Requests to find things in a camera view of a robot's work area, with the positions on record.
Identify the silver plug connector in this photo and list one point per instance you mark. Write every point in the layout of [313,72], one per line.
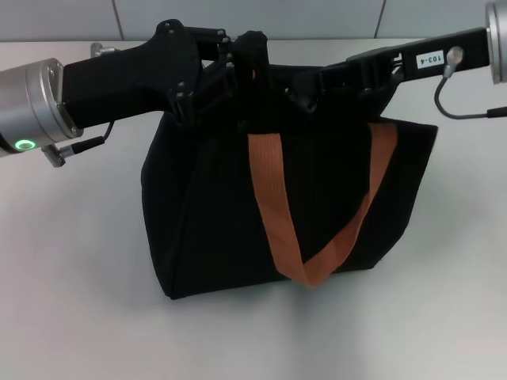
[101,50]

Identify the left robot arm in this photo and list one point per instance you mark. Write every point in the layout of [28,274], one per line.
[27,107]

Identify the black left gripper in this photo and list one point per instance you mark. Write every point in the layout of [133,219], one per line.
[130,83]

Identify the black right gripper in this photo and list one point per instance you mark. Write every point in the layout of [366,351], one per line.
[404,63]

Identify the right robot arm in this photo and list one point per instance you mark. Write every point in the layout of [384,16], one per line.
[498,43]

